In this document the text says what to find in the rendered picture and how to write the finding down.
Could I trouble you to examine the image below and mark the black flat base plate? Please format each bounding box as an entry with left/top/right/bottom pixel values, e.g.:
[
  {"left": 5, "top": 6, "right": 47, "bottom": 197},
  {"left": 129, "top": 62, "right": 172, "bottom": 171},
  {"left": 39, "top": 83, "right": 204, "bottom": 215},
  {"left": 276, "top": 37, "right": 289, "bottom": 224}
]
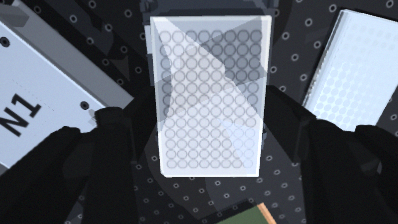
[{"left": 21, "top": 0, "right": 398, "bottom": 224}]

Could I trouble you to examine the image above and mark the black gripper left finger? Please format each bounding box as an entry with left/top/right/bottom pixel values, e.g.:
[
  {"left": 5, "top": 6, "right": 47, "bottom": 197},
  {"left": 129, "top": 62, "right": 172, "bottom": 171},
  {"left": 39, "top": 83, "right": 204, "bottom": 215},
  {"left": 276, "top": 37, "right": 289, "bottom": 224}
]
[{"left": 0, "top": 86, "right": 157, "bottom": 224}]

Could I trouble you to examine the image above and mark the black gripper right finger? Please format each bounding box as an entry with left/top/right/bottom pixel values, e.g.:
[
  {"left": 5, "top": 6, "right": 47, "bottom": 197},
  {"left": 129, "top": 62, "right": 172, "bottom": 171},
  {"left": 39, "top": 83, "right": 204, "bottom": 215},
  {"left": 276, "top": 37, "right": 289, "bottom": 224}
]
[{"left": 263, "top": 85, "right": 398, "bottom": 224}]

